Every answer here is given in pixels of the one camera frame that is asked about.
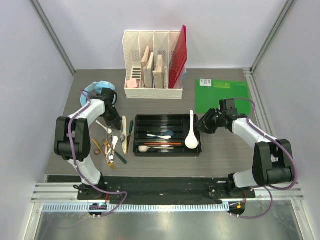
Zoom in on pink cube box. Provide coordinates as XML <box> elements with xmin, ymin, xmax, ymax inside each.
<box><xmin>126</xmin><ymin>78</ymin><xmax>140</xmax><ymax>89</ymax></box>

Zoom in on copper round head spoon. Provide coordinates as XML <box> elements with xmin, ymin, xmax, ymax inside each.
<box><xmin>92</xmin><ymin>138</ymin><xmax>103</xmax><ymax>155</ymax></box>

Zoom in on blue plastic spoon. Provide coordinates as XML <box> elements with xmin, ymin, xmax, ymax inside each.
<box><xmin>157</xmin><ymin>130</ymin><xmax>174</xmax><ymax>139</ymax></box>

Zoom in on orange chopstick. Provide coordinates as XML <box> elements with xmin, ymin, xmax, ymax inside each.
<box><xmin>144</xmin><ymin>142</ymin><xmax>183</xmax><ymax>147</ymax></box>

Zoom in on white cable duct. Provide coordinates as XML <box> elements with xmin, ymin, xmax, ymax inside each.
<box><xmin>42</xmin><ymin>202</ymin><xmax>230</xmax><ymax>213</ymax></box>

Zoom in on magenta plastic folder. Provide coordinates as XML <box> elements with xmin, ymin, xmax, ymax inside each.
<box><xmin>168</xmin><ymin>25</ymin><xmax>188</xmax><ymax>89</ymax></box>

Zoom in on wooden board left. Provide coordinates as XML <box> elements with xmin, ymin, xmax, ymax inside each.
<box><xmin>140</xmin><ymin>46</ymin><xmax>154</xmax><ymax>89</ymax></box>

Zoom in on black cutlery tray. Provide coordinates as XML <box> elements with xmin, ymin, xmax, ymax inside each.
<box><xmin>132</xmin><ymin>114</ymin><xmax>202</xmax><ymax>157</ymax></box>

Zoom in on white file organizer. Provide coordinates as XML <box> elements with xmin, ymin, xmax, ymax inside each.
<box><xmin>122</xmin><ymin>26</ymin><xmax>188</xmax><ymax>100</ymax></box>

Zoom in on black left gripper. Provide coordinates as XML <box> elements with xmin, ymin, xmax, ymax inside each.
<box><xmin>102</xmin><ymin>106</ymin><xmax>123</xmax><ymax>131</ymax></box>

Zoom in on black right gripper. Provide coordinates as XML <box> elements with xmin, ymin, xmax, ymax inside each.
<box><xmin>194</xmin><ymin>108</ymin><xmax>226</xmax><ymax>134</ymax></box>

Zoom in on black spoon in tray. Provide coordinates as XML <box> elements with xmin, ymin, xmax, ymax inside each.
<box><xmin>147</xmin><ymin>147</ymin><xmax>157</xmax><ymax>153</ymax></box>

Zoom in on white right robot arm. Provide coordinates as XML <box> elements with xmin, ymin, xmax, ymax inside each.
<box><xmin>195</xmin><ymin>98</ymin><xmax>298</xmax><ymax>198</ymax></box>

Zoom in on mesh zipper pouch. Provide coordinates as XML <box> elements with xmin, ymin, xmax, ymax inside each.
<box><xmin>181</xmin><ymin>69</ymin><xmax>187</xmax><ymax>80</ymax></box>

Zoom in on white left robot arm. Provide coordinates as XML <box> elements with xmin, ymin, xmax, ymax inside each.
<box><xmin>54</xmin><ymin>87</ymin><xmax>122</xmax><ymax>200</ymax></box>

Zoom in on light blue headphones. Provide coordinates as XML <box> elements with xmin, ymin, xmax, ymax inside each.
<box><xmin>80</xmin><ymin>81</ymin><xmax>116</xmax><ymax>107</ymax></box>

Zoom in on large white ceramic spoon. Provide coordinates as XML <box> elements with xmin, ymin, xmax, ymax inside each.
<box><xmin>184</xmin><ymin>110</ymin><xmax>198</xmax><ymax>149</ymax></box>

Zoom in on green handled utensil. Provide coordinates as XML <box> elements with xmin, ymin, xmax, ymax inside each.
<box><xmin>114</xmin><ymin>151</ymin><xmax>128</xmax><ymax>164</ymax></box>

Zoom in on wooden board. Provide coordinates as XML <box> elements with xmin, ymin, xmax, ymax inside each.
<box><xmin>152</xmin><ymin>54</ymin><xmax>165</xmax><ymax>89</ymax></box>
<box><xmin>140</xmin><ymin>46</ymin><xmax>154</xmax><ymax>89</ymax></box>

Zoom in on white chopstick in tray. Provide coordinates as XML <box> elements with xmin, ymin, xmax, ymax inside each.
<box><xmin>147</xmin><ymin>146</ymin><xmax>175</xmax><ymax>150</ymax></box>

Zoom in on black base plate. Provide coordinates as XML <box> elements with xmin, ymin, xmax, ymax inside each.
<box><xmin>73</xmin><ymin>176</ymin><xmax>256</xmax><ymax>205</ymax></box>

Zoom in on white thin plastic spoon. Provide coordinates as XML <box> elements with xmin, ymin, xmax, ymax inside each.
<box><xmin>95</xmin><ymin>120</ymin><xmax>113</xmax><ymax>134</ymax></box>

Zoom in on wooden board right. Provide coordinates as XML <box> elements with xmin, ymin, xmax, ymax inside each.
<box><xmin>152</xmin><ymin>54</ymin><xmax>165</xmax><ymax>89</ymax></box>

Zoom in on small white ceramic spoon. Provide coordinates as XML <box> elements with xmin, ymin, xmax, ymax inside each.
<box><xmin>138</xmin><ymin>145</ymin><xmax>148</xmax><ymax>153</ymax></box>

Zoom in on green cutting mat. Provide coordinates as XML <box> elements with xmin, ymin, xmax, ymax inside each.
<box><xmin>195</xmin><ymin>78</ymin><xmax>251</xmax><ymax>114</ymax></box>

